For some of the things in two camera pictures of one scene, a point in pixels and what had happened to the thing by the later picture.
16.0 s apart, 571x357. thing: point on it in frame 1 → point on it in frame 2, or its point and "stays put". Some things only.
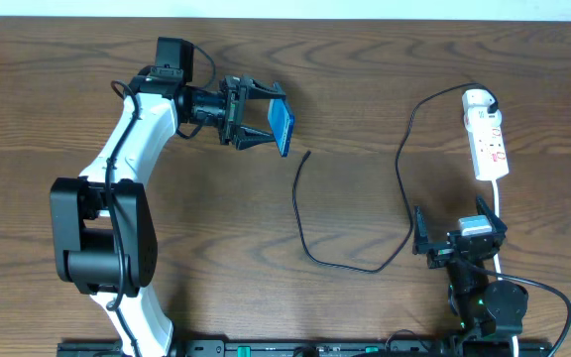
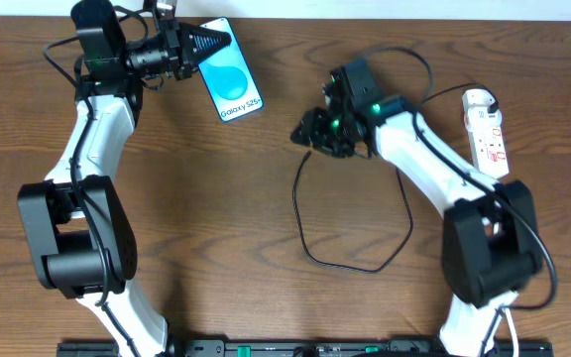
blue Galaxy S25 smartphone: (282, 121) → (228, 78)
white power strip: (487, 143) stays put
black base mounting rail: (313, 348) stays put
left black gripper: (231, 111) → (182, 51)
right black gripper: (464, 246) → (322, 129)
